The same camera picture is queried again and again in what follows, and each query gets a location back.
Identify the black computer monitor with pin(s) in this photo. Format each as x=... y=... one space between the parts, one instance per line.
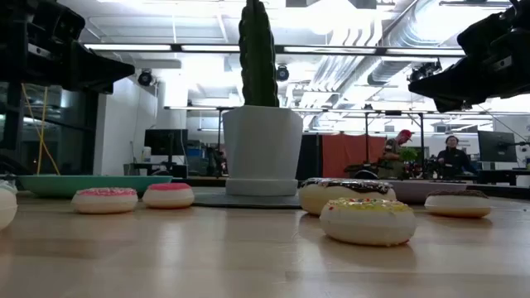
x=497 y=146
x=165 y=141

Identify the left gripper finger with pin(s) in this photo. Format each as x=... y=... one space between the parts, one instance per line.
x=95 y=68
x=101 y=87

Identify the white faceted plant pot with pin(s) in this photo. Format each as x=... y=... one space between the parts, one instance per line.
x=263 y=149

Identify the small leafy green plant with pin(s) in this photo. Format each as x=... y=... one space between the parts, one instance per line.
x=409 y=154

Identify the black overhead light bar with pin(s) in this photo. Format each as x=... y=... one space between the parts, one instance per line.
x=331 y=50

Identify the small yellow frosted donut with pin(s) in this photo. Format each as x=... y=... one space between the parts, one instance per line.
x=367 y=223

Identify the person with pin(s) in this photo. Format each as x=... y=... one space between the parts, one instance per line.
x=393 y=155
x=453 y=159

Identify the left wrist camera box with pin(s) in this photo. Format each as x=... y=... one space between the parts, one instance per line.
x=62 y=22

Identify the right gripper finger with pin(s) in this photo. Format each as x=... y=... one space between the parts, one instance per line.
x=451 y=105
x=459 y=83

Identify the green cactus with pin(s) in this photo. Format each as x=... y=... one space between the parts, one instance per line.
x=258 y=58

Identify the large mint frosted donut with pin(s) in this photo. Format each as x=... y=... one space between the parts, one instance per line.
x=6 y=207

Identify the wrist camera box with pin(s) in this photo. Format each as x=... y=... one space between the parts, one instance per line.
x=62 y=22
x=480 y=37

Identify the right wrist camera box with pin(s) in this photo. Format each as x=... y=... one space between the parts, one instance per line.
x=480 y=37

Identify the lavender plate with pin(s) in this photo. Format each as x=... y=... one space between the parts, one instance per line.
x=418 y=191

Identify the green plate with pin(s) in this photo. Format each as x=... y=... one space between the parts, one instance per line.
x=83 y=184

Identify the small plain pink donut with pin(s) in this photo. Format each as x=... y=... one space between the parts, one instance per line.
x=168 y=196

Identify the small chocolate frosted donut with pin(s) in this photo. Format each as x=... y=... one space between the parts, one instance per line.
x=457 y=205

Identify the black desk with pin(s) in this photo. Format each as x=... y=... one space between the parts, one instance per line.
x=501 y=174

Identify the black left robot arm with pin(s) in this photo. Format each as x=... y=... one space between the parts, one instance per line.
x=10 y=33

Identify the black partition panel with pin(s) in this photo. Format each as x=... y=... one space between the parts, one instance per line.
x=308 y=157

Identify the orange curtain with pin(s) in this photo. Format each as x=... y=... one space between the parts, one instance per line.
x=352 y=155

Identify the round black spotlight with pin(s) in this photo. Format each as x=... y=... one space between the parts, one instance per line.
x=145 y=78
x=282 y=73

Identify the large chocolate sprinkled donut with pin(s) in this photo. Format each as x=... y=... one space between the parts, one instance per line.
x=327 y=194

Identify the round grey woven mat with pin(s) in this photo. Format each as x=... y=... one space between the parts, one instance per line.
x=215 y=200

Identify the small pink sprinkled donut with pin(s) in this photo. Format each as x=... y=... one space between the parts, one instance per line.
x=104 y=202

